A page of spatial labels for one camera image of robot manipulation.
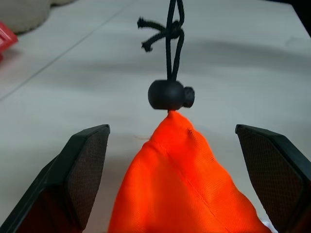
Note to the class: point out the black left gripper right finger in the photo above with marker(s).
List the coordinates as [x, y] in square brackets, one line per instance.
[274, 174]

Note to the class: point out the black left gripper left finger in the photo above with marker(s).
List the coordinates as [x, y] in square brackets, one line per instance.
[73, 179]

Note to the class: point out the red plastic object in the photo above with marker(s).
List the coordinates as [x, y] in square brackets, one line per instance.
[5, 38]

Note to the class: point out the white fluffy object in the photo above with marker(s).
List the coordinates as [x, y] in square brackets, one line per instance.
[22, 14]

